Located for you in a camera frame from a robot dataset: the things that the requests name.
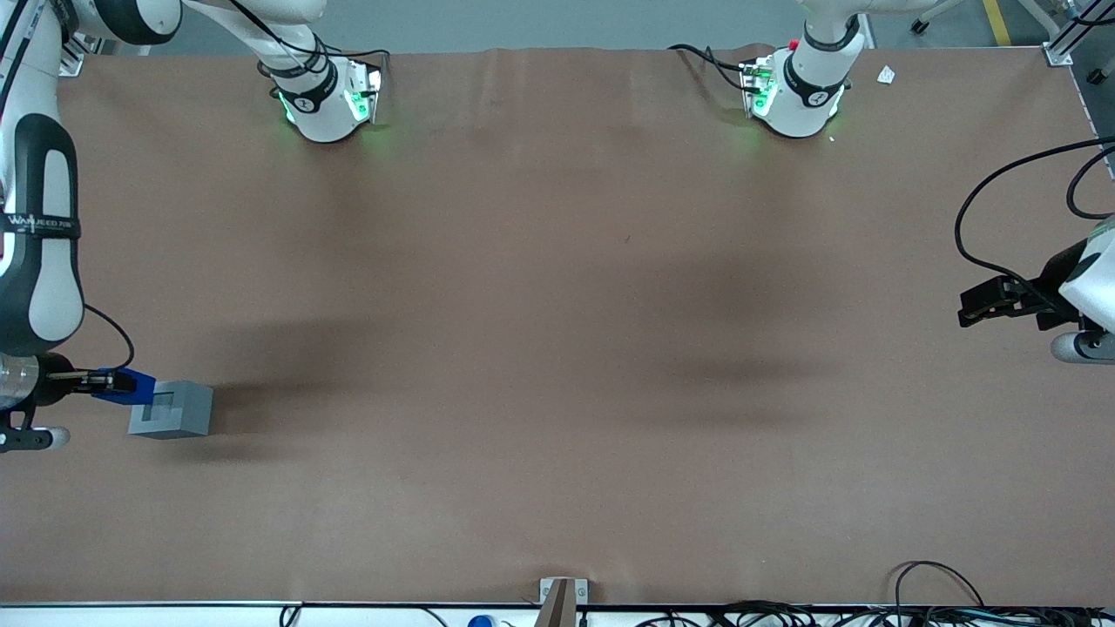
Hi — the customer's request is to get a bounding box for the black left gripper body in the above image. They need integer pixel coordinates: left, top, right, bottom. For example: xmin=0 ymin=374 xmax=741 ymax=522
xmin=1015 ymin=248 xmax=1087 ymax=333

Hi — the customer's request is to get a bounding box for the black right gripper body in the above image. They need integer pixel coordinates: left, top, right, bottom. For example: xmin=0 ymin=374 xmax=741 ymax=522
xmin=0 ymin=352 xmax=78 ymax=412

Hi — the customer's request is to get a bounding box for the blue plastic part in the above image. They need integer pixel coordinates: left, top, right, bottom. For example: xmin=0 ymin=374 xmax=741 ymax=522
xmin=91 ymin=367 xmax=159 ymax=405

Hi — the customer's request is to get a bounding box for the gray square base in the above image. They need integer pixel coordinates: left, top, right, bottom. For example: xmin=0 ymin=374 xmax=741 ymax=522
xmin=128 ymin=380 xmax=214 ymax=440

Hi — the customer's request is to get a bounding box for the brown paper table cover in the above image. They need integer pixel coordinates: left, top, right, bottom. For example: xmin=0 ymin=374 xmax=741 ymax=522
xmin=0 ymin=44 xmax=1115 ymax=608

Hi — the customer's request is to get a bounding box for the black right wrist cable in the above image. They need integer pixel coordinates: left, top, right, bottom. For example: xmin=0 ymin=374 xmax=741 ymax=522
xmin=83 ymin=303 xmax=136 ymax=372

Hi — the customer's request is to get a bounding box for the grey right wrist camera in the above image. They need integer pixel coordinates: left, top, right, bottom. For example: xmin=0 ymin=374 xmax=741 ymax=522
xmin=0 ymin=424 xmax=71 ymax=454

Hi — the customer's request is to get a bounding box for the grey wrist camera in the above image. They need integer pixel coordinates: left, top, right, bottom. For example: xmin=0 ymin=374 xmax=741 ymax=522
xmin=1051 ymin=330 xmax=1115 ymax=365
xmin=0 ymin=424 xmax=71 ymax=454

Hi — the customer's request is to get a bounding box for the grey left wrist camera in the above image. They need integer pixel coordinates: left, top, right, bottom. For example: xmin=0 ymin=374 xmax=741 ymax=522
xmin=1051 ymin=330 xmax=1115 ymax=365

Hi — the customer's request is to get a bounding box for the long black left wrist cable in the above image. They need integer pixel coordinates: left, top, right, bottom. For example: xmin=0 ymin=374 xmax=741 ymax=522
xmin=954 ymin=137 xmax=1115 ymax=293

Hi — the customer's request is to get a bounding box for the short black looped cable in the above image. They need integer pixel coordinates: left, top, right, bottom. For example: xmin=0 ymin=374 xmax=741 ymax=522
xmin=1066 ymin=144 xmax=1115 ymax=220

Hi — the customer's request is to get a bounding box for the aluminium frame profile with bracket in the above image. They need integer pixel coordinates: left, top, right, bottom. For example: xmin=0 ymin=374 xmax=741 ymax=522
xmin=1015 ymin=0 xmax=1115 ymax=67
xmin=57 ymin=30 xmax=118 ymax=78

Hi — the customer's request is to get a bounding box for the black cable loop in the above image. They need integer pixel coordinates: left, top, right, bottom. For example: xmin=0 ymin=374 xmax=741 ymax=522
xmin=895 ymin=561 xmax=986 ymax=610

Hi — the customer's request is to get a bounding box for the tangled black cable bundle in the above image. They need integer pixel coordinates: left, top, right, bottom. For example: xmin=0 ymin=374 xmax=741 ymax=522
xmin=634 ymin=599 xmax=1115 ymax=627

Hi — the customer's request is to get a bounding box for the black left base cable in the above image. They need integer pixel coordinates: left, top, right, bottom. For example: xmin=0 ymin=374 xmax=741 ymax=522
xmin=668 ymin=43 xmax=752 ymax=91

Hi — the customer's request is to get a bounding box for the black base cable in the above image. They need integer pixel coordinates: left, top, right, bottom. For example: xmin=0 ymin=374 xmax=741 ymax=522
xmin=187 ymin=0 xmax=390 ymax=84
xmin=668 ymin=43 xmax=752 ymax=91

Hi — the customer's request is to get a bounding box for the black right base cable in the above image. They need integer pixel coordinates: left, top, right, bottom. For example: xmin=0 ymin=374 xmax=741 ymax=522
xmin=187 ymin=0 xmax=390 ymax=84

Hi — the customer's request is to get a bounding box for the metal bracket plate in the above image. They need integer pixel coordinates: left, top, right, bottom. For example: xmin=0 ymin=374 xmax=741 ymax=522
xmin=539 ymin=577 xmax=589 ymax=605

